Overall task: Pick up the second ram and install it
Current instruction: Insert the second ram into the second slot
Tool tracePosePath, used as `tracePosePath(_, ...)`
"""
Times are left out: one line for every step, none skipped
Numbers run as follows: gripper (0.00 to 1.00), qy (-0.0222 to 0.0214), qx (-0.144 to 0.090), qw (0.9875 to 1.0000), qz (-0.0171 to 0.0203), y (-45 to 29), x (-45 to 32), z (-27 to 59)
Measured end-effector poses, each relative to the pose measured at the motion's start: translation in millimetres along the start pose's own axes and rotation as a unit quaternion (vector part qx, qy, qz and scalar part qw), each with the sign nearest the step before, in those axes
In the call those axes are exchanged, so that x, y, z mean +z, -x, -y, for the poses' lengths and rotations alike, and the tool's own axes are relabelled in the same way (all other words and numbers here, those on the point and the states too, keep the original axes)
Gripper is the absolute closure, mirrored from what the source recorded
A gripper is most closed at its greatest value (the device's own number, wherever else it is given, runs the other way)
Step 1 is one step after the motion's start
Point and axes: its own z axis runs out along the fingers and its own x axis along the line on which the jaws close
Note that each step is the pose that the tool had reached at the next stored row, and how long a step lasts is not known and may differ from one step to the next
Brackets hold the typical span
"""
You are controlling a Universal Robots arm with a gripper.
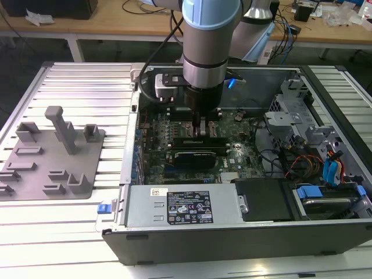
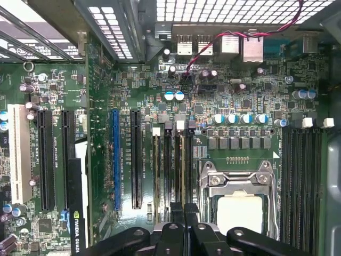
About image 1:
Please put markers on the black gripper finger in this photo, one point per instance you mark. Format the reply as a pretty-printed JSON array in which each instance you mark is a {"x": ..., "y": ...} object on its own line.
[
  {"x": 197, "y": 125},
  {"x": 204, "y": 126}
]

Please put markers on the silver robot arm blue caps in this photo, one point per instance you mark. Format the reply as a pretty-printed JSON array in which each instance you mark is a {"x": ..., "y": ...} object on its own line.
[{"x": 203, "y": 43}]

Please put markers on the black RAM slot bank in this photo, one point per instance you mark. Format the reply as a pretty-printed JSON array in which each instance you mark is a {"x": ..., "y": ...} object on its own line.
[
  {"x": 178, "y": 114},
  {"x": 197, "y": 148}
]

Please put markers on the round coin battery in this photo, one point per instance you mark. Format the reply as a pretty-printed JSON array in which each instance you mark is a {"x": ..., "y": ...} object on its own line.
[{"x": 238, "y": 118}]

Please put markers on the black graphics card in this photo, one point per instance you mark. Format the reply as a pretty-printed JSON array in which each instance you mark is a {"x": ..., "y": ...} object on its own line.
[{"x": 194, "y": 160}]

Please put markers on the green motherboard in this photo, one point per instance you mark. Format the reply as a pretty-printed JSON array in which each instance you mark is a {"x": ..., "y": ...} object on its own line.
[{"x": 250, "y": 151}]

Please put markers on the silver finned heatsink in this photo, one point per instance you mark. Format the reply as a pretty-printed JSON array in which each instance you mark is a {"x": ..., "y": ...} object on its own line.
[{"x": 229, "y": 176}]

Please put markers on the grey metal drive cage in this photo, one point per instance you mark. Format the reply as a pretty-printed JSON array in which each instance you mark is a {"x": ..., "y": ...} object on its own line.
[{"x": 282, "y": 119}]

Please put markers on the black plastic air shroud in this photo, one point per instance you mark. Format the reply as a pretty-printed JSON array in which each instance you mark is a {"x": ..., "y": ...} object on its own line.
[{"x": 261, "y": 200}]

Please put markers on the grey power supply unit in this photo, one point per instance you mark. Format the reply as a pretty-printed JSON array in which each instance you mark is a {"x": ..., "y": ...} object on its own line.
[{"x": 145, "y": 209}]

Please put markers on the black desktop tower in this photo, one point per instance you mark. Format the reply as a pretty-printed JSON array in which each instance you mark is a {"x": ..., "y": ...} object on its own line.
[{"x": 276, "y": 11}]

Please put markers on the small black adapter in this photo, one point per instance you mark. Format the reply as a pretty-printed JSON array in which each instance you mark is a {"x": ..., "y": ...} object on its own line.
[{"x": 295, "y": 29}]

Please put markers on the grey parts rack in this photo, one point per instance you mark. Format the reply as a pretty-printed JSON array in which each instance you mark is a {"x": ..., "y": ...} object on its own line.
[{"x": 84, "y": 162}]

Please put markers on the black open PC case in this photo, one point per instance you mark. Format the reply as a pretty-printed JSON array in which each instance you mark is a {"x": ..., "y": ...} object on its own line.
[{"x": 232, "y": 247}]

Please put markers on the hard disk in blue carrier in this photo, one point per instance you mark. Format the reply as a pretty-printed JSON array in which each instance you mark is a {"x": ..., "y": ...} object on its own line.
[{"x": 309, "y": 192}]

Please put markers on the wooden desk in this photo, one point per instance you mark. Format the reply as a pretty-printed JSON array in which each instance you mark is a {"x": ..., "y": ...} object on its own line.
[{"x": 101, "y": 26}]

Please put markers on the blue case latch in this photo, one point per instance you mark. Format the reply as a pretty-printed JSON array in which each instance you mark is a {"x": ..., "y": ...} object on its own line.
[{"x": 104, "y": 209}]

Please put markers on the small black box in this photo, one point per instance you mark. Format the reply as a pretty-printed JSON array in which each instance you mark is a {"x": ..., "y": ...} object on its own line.
[{"x": 303, "y": 12}]

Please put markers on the clear plastic bags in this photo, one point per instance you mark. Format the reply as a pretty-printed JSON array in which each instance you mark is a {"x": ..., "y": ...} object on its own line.
[{"x": 343, "y": 16}]

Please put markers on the large black box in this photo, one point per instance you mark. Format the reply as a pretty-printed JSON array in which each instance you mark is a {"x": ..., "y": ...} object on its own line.
[{"x": 58, "y": 8}]

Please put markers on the crumpled white paper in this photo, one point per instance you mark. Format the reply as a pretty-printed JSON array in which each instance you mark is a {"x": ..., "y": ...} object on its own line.
[{"x": 37, "y": 18}]

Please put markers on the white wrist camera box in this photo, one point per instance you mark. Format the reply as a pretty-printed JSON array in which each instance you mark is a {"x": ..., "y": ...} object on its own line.
[{"x": 162, "y": 87}]

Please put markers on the grey case hinge bracket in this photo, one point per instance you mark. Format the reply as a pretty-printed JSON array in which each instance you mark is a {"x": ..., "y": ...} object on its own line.
[{"x": 135, "y": 72}]

